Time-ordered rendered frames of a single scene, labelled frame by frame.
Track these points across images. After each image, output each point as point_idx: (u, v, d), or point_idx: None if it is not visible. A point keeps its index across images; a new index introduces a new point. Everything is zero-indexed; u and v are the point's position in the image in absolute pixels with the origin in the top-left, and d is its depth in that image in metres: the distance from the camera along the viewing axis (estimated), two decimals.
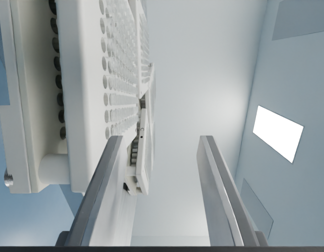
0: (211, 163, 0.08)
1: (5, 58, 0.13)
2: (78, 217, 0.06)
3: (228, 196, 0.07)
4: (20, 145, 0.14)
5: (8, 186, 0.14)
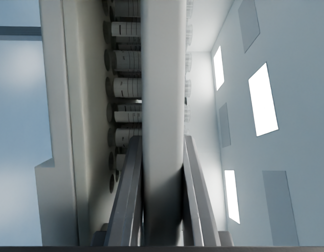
0: (184, 163, 0.08)
1: (49, 90, 0.07)
2: (114, 217, 0.06)
3: (196, 196, 0.07)
4: (68, 230, 0.08)
5: None
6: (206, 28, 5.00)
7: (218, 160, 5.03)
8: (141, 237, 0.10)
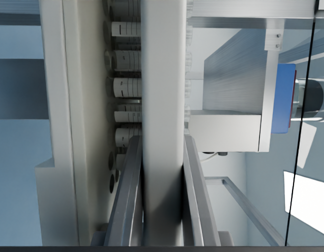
0: (184, 163, 0.08)
1: (49, 90, 0.07)
2: (114, 217, 0.06)
3: (196, 196, 0.07)
4: (68, 230, 0.08)
5: None
6: None
7: None
8: (141, 237, 0.10)
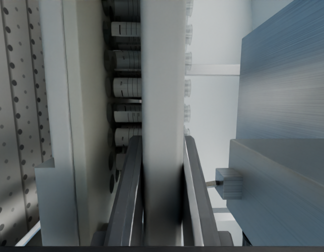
0: (184, 163, 0.08)
1: (49, 90, 0.07)
2: (114, 217, 0.06)
3: (196, 196, 0.07)
4: (68, 230, 0.08)
5: None
6: None
7: None
8: (141, 237, 0.10)
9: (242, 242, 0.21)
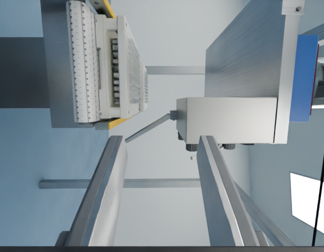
0: (211, 163, 0.08)
1: (102, 74, 0.42)
2: (78, 217, 0.06)
3: (228, 196, 0.07)
4: (104, 102, 0.43)
5: (99, 116, 0.43)
6: None
7: None
8: (119, 107, 0.44)
9: (178, 136, 0.55)
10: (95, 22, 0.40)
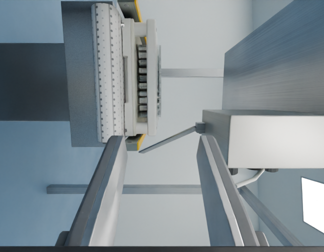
0: (211, 163, 0.08)
1: (128, 86, 0.37)
2: (78, 217, 0.06)
3: (228, 196, 0.07)
4: (130, 117, 0.38)
5: (124, 133, 0.39)
6: None
7: None
8: (146, 123, 0.39)
9: None
10: (121, 27, 0.35)
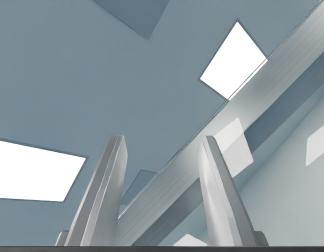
0: (211, 163, 0.08)
1: None
2: (78, 217, 0.06)
3: (228, 196, 0.07)
4: None
5: None
6: None
7: None
8: None
9: None
10: None
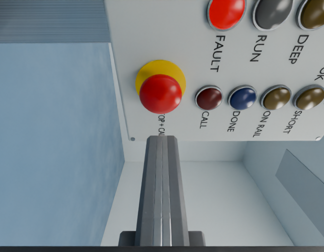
0: (163, 163, 0.08)
1: None
2: (143, 217, 0.06)
3: (170, 196, 0.07)
4: None
5: None
6: None
7: None
8: None
9: None
10: None
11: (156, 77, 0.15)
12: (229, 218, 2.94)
